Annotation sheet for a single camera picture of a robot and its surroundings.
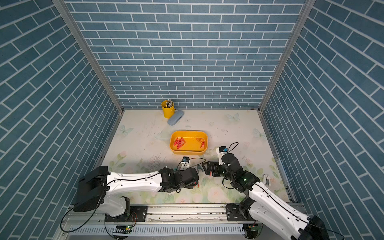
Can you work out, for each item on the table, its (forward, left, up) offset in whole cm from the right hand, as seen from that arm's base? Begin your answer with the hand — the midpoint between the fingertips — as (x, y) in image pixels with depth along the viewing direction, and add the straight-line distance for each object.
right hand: (209, 165), depth 79 cm
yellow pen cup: (+41, +32, 0) cm, 52 cm away
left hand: (-8, +7, -6) cm, 12 cm away
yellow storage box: (+21, +15, -11) cm, 28 cm away
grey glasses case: (+40, +27, -8) cm, 49 cm away
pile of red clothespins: (+20, +20, -9) cm, 30 cm away
